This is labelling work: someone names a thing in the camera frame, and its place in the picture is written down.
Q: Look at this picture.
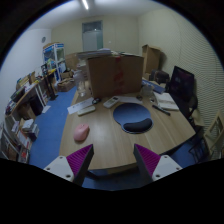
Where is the glass display cabinet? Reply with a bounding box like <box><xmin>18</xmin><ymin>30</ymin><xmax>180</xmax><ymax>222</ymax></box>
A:
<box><xmin>43</xmin><ymin>43</ymin><xmax>66</xmax><ymax>81</ymax></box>

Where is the low bookshelf with books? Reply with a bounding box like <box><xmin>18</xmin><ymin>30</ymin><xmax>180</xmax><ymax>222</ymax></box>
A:
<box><xmin>0</xmin><ymin>115</ymin><xmax>39</xmax><ymax>164</ymax></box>

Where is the tall cardboard box corner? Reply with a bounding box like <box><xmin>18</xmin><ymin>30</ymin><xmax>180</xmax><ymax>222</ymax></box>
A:
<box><xmin>142</xmin><ymin>45</ymin><xmax>161</xmax><ymax>73</ymax></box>

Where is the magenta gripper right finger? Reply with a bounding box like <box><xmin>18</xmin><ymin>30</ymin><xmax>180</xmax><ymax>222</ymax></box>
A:
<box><xmin>133</xmin><ymin>144</ymin><xmax>182</xmax><ymax>183</ymax></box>

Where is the open notebook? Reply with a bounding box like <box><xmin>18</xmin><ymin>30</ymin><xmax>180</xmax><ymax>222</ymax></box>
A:
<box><xmin>154</xmin><ymin>93</ymin><xmax>179</xmax><ymax>110</ymax></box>

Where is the white remote control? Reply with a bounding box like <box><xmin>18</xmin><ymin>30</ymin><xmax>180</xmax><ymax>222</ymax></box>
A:
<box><xmin>103</xmin><ymin>96</ymin><xmax>119</xmax><ymax>109</ymax></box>
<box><xmin>77</xmin><ymin>106</ymin><xmax>96</xmax><ymax>116</ymax></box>

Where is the small black round object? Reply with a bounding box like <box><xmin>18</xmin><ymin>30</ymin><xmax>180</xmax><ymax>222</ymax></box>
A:
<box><xmin>92</xmin><ymin>98</ymin><xmax>101</xmax><ymax>104</ymax></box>

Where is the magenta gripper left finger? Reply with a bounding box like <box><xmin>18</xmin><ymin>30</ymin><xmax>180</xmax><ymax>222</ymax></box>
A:
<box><xmin>44</xmin><ymin>144</ymin><xmax>94</xmax><ymax>186</ymax></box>

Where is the wooden side desk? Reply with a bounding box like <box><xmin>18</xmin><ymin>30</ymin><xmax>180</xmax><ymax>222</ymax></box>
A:
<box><xmin>9</xmin><ymin>78</ymin><xmax>46</xmax><ymax>115</ymax></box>

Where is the ceiling light tube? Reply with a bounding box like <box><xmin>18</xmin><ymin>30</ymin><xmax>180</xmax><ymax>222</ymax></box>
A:
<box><xmin>82</xmin><ymin>0</ymin><xmax>89</xmax><ymax>10</ymax></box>

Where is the white door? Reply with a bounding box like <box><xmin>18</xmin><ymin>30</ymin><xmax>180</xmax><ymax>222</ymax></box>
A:
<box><xmin>82</xmin><ymin>21</ymin><xmax>103</xmax><ymax>51</ymax></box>

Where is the large cardboard box on table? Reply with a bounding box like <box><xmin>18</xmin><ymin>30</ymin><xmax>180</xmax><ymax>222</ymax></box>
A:
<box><xmin>86</xmin><ymin>55</ymin><xmax>144</xmax><ymax>98</ymax></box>

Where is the black pen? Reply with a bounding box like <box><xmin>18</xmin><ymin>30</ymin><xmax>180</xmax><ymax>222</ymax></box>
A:
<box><xmin>152</xmin><ymin>105</ymin><xmax>171</xmax><ymax>116</ymax></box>

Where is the blue mouse pad wrist rest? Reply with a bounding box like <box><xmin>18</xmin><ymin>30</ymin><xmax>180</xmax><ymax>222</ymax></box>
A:
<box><xmin>113</xmin><ymin>103</ymin><xmax>153</xmax><ymax>134</ymax></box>

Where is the cardboard box on floor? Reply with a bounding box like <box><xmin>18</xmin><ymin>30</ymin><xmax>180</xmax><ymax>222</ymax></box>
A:
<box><xmin>57</xmin><ymin>78</ymin><xmax>75</xmax><ymax>92</ymax></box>

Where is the white remote control left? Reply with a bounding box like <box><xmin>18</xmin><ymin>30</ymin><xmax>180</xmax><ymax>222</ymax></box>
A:
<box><xmin>77</xmin><ymin>106</ymin><xmax>96</xmax><ymax>116</ymax></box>

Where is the pink computer mouse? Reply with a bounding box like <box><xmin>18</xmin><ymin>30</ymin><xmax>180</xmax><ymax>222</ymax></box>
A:
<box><xmin>73</xmin><ymin>124</ymin><xmax>89</xmax><ymax>141</ymax></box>

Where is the black computer monitor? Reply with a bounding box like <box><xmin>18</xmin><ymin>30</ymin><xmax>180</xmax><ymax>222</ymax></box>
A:
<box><xmin>167</xmin><ymin>66</ymin><xmax>194</xmax><ymax>102</ymax></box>

